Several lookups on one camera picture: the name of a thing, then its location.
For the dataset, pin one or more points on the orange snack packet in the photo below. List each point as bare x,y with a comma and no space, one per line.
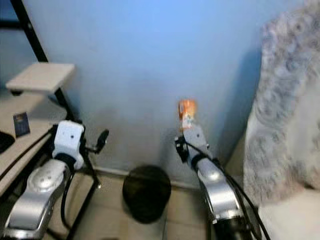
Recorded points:
186,112

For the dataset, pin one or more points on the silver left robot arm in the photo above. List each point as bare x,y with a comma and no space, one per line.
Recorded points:
37,200

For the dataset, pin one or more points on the black round trash bin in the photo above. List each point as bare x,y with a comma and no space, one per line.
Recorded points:
147,192

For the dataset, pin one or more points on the white desk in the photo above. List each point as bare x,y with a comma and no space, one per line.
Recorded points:
25,150

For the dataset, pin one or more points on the dark blue card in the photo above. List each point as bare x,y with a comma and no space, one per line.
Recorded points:
21,124

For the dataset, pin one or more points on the flat black pad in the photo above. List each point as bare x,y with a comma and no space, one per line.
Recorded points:
6,141

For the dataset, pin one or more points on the small white shelf board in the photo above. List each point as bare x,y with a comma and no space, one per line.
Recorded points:
42,76

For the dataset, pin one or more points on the white grey floral quilt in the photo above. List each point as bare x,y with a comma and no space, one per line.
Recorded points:
285,110

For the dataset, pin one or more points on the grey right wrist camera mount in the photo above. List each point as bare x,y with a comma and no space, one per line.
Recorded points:
195,137

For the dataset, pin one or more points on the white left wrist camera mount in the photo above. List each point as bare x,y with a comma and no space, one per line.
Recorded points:
69,140

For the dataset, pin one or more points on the black metal frame post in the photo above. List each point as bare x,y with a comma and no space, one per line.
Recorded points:
32,32

